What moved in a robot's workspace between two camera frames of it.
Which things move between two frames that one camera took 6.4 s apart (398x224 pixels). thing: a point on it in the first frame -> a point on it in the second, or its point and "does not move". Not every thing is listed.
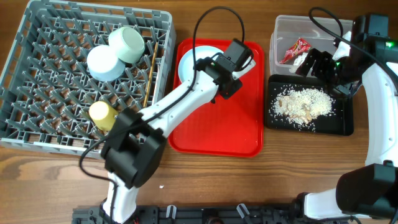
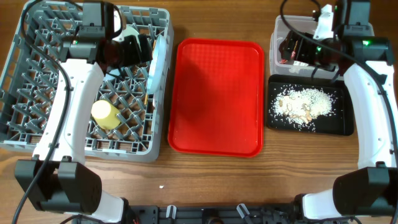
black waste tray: x=339 y=121 does not move
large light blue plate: x=185 y=65 -> x=158 y=70
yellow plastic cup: x=102 y=114 does not move
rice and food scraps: x=300 y=106 does not move
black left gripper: x=235 y=86 -> x=132 y=45
